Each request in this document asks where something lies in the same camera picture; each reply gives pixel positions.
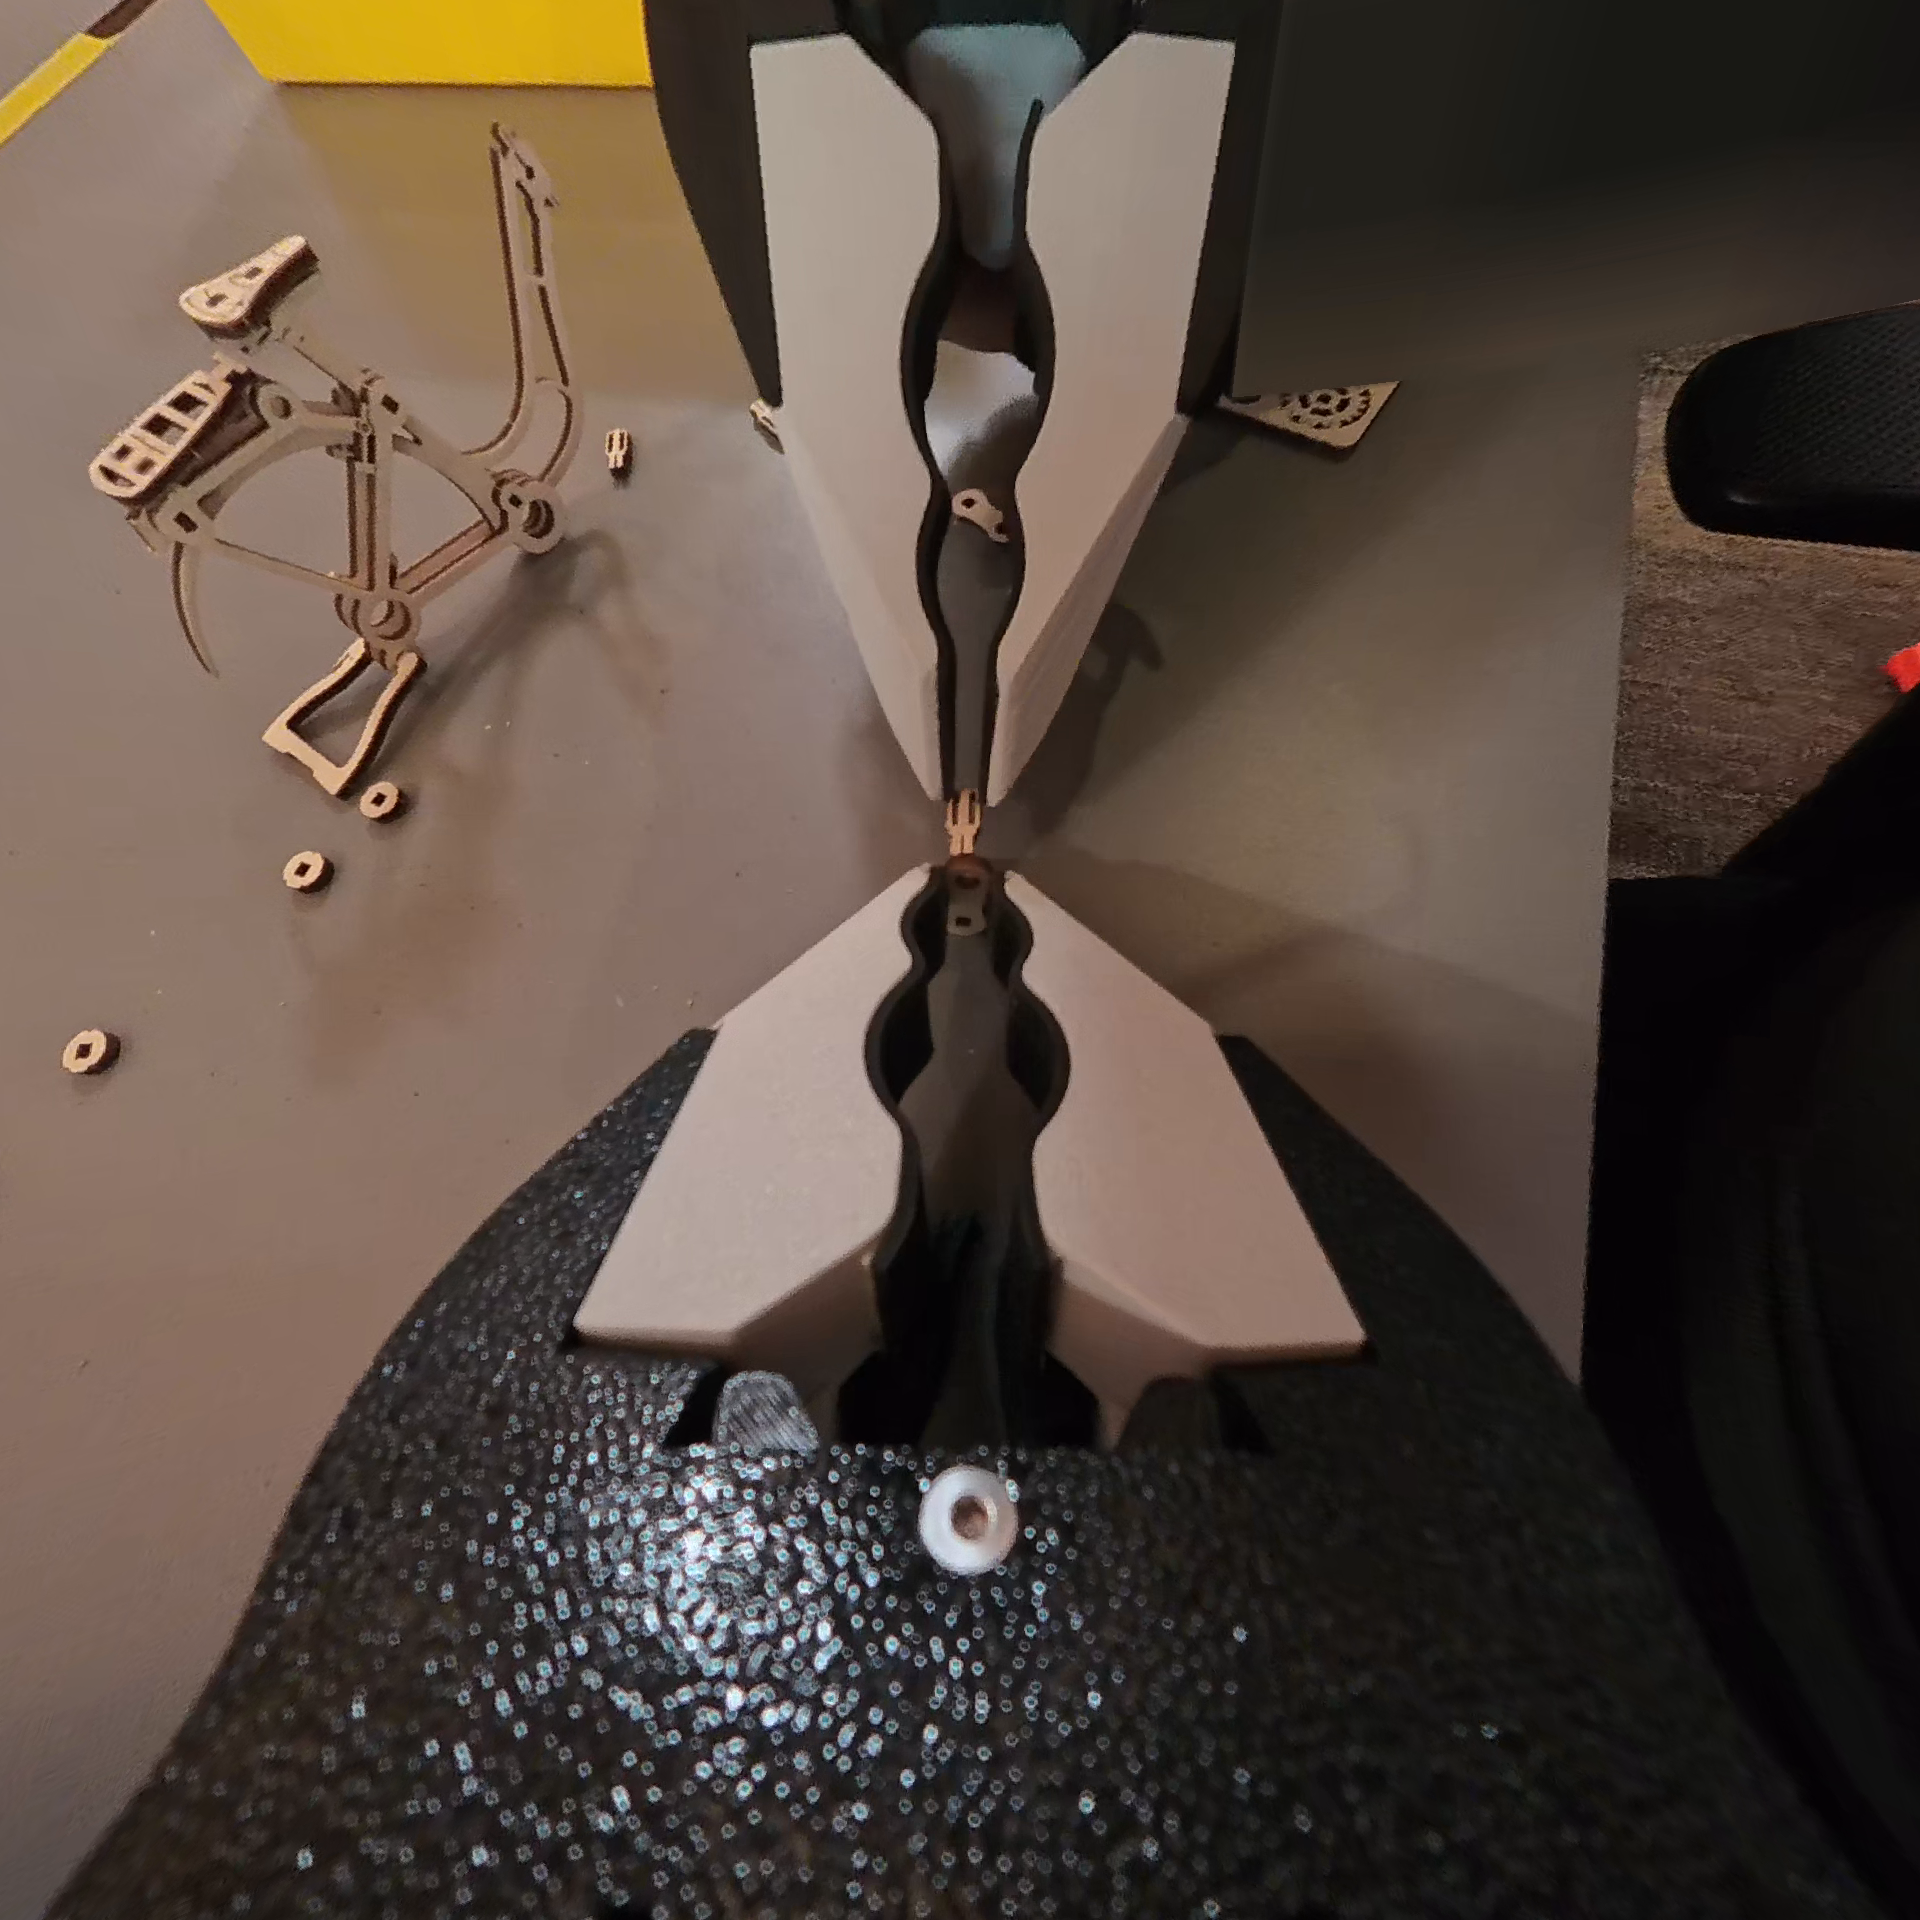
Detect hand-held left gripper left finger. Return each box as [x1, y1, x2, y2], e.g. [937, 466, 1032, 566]
[570, 864, 944, 1348]

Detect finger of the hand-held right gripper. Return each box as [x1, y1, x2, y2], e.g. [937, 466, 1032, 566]
[975, 28, 1241, 807]
[745, 38, 982, 800]

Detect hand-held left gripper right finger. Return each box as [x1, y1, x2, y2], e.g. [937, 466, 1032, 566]
[990, 867, 1371, 1367]

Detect wooden bicycle model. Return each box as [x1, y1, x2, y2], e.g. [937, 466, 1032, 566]
[87, 123, 582, 798]

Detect laser-cut wooden part sheet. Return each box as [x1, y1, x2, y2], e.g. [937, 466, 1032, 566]
[1224, 381, 1400, 454]

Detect yellow plastic bin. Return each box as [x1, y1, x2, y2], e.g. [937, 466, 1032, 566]
[202, 0, 655, 90]

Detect yellow floor tape line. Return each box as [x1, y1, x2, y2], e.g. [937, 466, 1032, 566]
[0, 0, 135, 147]

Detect black chair armrest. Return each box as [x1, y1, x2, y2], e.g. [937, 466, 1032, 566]
[1667, 303, 1920, 531]

